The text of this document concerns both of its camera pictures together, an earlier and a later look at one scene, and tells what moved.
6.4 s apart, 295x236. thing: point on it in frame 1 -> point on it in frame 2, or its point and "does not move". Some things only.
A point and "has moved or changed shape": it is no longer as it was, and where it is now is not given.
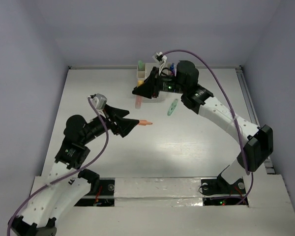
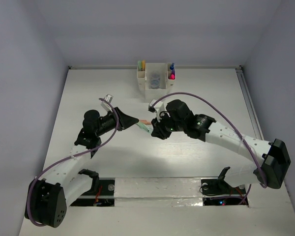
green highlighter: (172, 107) has moved or changed shape
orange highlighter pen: (144, 123) does not move
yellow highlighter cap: (140, 82) -> (143, 65)
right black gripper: (151, 85) -> (159, 131)
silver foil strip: (159, 191) does not move
